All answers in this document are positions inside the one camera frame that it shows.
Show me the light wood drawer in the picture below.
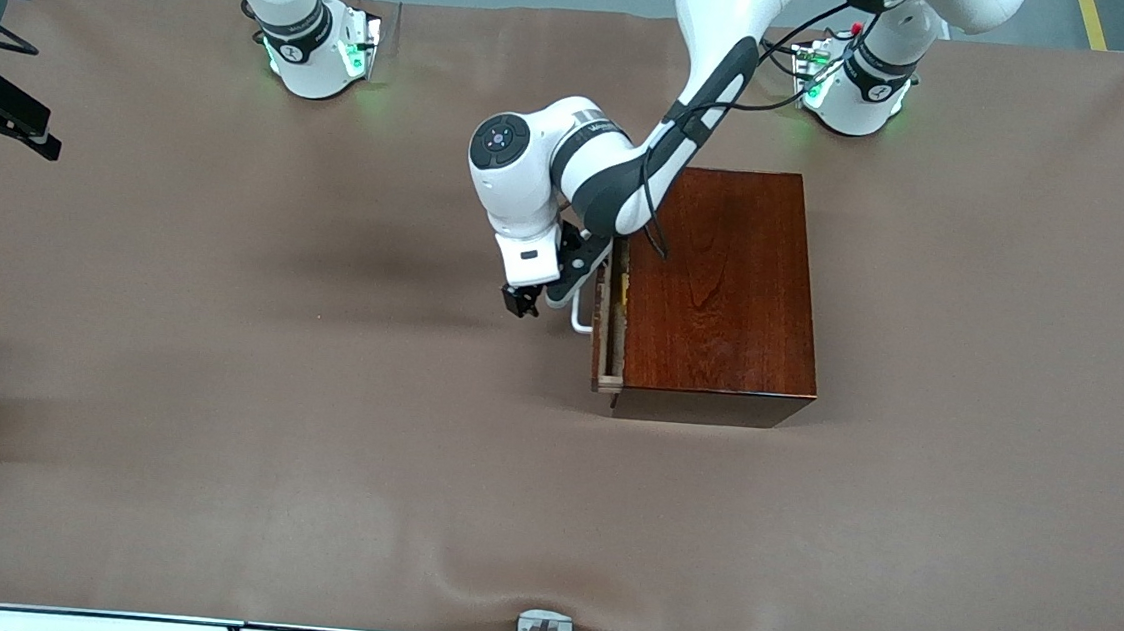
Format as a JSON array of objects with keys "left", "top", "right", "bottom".
[{"left": 586, "top": 248, "right": 635, "bottom": 395}]

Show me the dark brown wooden cabinet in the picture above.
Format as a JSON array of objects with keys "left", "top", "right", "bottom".
[{"left": 611, "top": 161, "right": 835, "bottom": 435}]

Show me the brown table cover cloth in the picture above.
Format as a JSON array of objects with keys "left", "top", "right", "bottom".
[{"left": 0, "top": 0, "right": 1124, "bottom": 631}]

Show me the green lit base connector box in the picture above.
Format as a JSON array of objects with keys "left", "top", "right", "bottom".
[
  {"left": 789, "top": 38, "right": 837, "bottom": 112},
  {"left": 338, "top": 5, "right": 384, "bottom": 81}
]

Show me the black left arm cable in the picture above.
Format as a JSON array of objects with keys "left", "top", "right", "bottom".
[{"left": 632, "top": 0, "right": 853, "bottom": 274}]

